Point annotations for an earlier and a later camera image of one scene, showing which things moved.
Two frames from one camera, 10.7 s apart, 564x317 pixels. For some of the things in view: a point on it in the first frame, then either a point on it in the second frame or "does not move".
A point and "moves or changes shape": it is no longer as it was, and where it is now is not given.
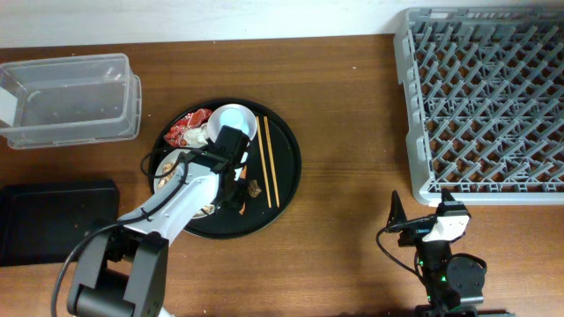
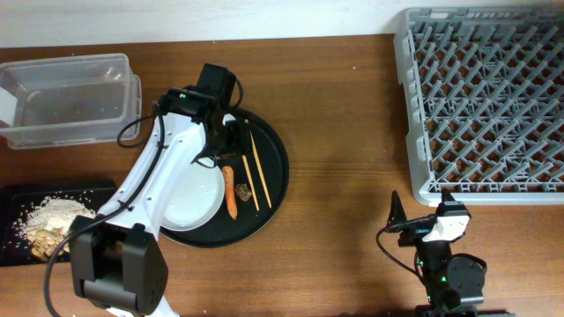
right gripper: [397, 215] does not move
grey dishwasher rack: [482, 100] does not move
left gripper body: [233, 199] → [226, 143]
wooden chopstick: [270, 162] → [260, 169]
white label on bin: [8, 106] does not move
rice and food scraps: [167, 166] moves or changes shape
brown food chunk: [254, 189] moves or changes shape
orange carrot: [243, 176] moves or changes shape
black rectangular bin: [42, 220] does not move
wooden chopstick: [263, 162] → [250, 182]
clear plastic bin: [72, 99] does not move
